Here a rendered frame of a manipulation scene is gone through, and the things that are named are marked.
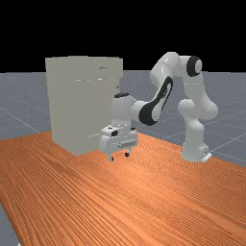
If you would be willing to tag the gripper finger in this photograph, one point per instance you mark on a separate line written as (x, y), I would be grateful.
(111, 157)
(127, 153)

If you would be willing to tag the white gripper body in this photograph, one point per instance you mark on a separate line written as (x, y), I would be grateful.
(115, 141)

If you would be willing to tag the pale cabinet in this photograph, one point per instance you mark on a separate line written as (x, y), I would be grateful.
(80, 102)

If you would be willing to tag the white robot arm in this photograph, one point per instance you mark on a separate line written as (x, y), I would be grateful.
(192, 128)

